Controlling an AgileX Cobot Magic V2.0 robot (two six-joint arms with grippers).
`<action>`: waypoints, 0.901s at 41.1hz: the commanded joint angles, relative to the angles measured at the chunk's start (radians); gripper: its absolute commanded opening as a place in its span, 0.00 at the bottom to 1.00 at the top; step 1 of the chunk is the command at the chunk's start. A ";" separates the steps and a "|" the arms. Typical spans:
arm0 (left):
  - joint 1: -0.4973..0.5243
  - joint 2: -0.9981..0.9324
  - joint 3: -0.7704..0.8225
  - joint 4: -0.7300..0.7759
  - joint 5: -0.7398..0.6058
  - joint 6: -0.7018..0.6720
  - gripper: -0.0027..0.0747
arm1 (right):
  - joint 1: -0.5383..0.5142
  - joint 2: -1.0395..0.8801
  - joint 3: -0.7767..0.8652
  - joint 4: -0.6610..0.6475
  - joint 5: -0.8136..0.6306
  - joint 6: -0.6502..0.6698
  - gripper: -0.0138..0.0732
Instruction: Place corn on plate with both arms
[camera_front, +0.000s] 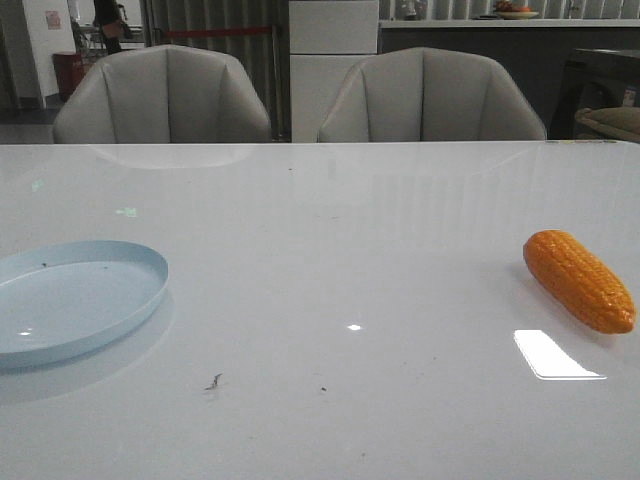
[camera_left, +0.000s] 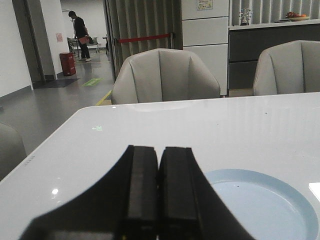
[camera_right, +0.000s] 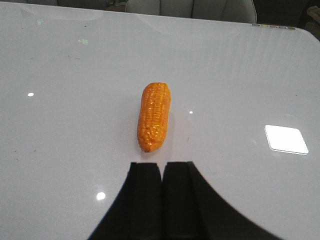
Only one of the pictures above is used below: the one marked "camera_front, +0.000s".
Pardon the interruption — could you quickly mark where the grey counter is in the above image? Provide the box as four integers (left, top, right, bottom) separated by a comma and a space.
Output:
378, 19, 639, 133

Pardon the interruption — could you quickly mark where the beige cushion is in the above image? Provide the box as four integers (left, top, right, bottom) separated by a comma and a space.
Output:
574, 107, 639, 143

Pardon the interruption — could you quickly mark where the light blue round plate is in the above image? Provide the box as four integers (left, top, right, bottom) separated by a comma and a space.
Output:
1, 240, 169, 370

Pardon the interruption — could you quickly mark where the person in background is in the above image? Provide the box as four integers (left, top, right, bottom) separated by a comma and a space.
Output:
93, 0, 133, 55

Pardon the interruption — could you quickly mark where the right grey upholstered chair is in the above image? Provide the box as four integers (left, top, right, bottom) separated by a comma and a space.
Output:
317, 47, 546, 143

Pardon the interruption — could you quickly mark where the left grey upholstered chair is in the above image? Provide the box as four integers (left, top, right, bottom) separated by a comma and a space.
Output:
53, 45, 271, 144

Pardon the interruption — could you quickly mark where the red bin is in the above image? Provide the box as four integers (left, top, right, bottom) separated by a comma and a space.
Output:
53, 52, 84, 101

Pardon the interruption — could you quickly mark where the grey upholstered chair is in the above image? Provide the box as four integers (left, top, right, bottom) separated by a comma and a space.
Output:
53, 45, 271, 144
317, 47, 546, 143

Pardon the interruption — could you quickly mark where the fruit bowl on counter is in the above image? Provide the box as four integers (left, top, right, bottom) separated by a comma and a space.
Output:
493, 0, 539, 20

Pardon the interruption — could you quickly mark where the white cabinet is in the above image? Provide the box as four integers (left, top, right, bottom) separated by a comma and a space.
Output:
288, 1, 379, 143

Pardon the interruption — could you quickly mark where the orange plastic corn cob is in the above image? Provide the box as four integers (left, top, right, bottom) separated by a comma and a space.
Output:
523, 230, 637, 334

